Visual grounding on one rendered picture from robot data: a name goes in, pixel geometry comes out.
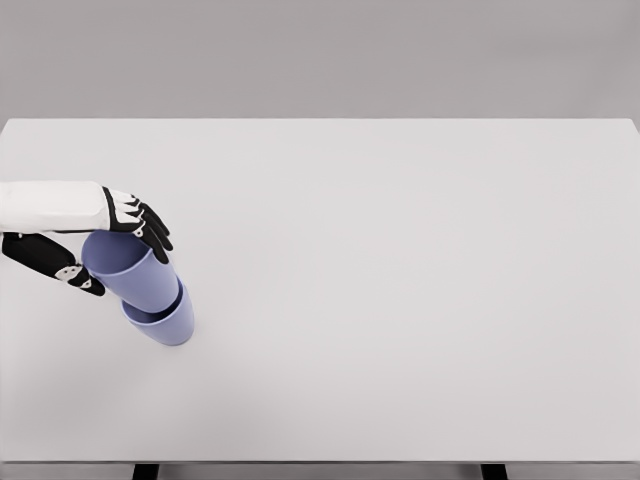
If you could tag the blue plastic cup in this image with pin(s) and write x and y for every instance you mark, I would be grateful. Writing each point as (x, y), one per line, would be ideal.
(145, 290)
(175, 327)

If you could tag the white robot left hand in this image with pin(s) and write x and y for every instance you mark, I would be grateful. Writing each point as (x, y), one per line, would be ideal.
(60, 207)

